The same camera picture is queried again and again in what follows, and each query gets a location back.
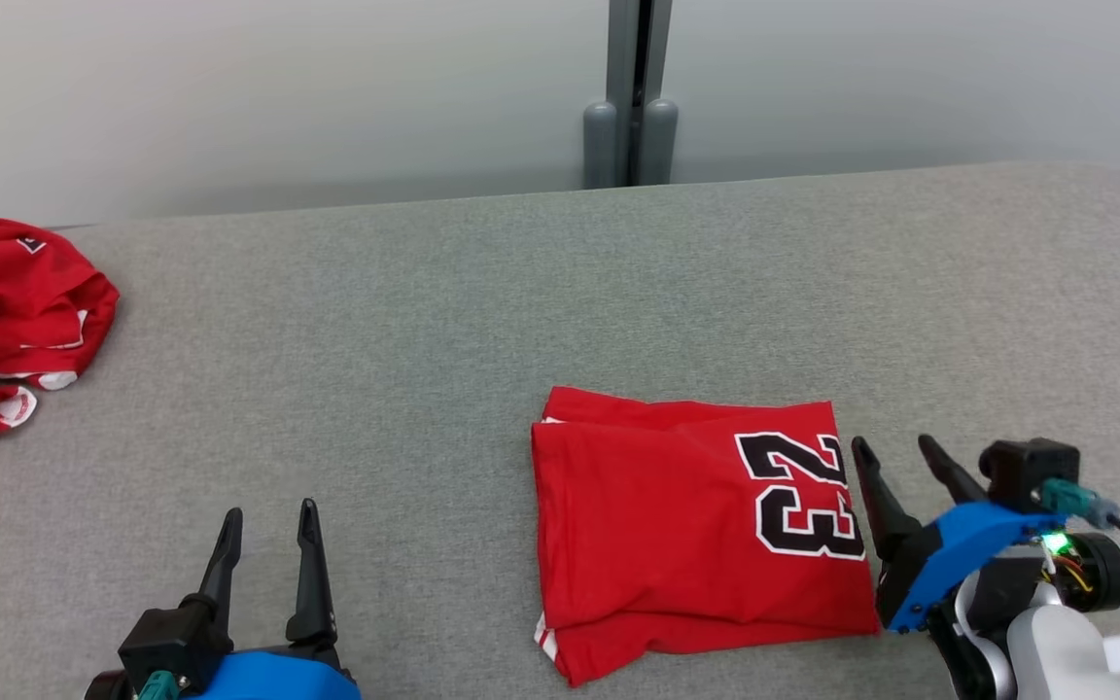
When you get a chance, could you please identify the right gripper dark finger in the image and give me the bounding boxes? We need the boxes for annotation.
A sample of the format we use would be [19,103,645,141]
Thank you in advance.
[917,433,989,508]
[850,435,924,567]

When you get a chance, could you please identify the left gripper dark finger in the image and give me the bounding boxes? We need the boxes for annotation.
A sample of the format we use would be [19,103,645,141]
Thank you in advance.
[285,499,340,649]
[196,507,244,628]

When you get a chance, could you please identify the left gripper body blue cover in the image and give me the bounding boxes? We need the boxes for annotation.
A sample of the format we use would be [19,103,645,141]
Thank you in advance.
[181,642,363,700]

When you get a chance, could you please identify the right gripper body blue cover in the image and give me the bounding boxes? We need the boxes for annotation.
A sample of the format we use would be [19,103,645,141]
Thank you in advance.
[876,500,1120,635]

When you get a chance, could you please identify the red white number jersey shirt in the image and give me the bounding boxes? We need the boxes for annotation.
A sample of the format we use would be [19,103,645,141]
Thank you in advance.
[530,386,882,687]

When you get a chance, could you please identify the red shorts with white panels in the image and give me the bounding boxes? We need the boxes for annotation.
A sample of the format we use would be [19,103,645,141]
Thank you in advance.
[0,217,121,437]

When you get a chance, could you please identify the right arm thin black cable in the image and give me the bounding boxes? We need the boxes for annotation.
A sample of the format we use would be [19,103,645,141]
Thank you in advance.
[1041,478,1120,623]

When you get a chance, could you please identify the grey cylinder post foot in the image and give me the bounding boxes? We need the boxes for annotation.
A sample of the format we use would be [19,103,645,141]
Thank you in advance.
[582,100,618,191]
[640,97,679,186]

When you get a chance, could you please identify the grey partition post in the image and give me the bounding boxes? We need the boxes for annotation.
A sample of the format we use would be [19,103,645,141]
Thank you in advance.
[606,0,675,186]

